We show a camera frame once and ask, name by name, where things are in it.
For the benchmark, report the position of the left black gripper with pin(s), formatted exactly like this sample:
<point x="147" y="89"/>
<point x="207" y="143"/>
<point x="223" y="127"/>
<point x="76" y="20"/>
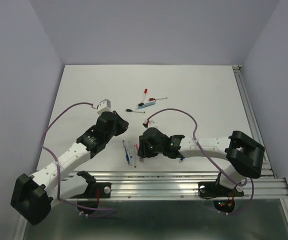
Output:
<point x="122" y="124"/>

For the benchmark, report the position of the thin white red pen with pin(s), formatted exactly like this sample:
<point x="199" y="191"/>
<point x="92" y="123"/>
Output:
<point x="152" y="99"/>

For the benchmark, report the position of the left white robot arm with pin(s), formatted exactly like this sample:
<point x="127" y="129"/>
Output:
<point x="31" y="195"/>

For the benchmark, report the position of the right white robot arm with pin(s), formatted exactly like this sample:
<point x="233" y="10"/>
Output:
<point x="237" y="156"/>

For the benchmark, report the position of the blue ballpoint pen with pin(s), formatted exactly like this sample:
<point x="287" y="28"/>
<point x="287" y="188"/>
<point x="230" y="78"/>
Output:
<point x="126" y="152"/>

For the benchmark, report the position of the white marker blue cap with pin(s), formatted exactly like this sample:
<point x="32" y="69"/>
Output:
<point x="130" y="153"/>

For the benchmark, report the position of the light blue pen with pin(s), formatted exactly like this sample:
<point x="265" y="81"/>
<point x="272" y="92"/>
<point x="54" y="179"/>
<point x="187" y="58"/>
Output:
<point x="145" y="105"/>

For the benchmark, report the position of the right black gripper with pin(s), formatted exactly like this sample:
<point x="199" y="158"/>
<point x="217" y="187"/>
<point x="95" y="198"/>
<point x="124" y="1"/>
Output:
<point x="143" y="151"/>

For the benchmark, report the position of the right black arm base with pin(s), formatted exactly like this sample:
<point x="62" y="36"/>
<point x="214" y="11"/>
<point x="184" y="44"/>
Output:
<point x="223" y="198"/>

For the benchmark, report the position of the aluminium rail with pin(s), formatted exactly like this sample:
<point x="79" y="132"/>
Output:
<point x="166" y="206"/>
<point x="240" y="93"/>

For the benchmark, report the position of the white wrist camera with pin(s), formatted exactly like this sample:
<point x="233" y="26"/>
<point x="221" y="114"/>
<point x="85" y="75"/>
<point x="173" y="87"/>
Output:
<point x="150" y="124"/>
<point x="104" y="106"/>

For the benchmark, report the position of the aluminium front rail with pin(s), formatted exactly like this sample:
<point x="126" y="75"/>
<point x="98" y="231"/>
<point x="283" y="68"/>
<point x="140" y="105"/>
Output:
<point x="166" y="206"/>

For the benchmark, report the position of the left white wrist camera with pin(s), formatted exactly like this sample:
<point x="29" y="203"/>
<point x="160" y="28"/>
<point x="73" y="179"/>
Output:
<point x="104" y="106"/>

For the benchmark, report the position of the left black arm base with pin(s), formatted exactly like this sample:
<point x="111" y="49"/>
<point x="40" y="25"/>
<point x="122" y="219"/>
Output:
<point x="88" y="192"/>

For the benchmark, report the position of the white marker red cap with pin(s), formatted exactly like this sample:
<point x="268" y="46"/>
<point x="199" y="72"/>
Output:
<point x="144" y="96"/>

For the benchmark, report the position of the aluminium right side rail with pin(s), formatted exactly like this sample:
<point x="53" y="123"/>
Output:
<point x="240" y="93"/>

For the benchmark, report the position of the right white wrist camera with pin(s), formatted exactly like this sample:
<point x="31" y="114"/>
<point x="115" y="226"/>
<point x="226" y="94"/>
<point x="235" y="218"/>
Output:
<point x="150" y="124"/>

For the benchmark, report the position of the thin white red-tipped pen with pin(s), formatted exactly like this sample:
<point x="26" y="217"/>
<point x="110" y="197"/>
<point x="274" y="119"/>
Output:
<point x="134" y="159"/>

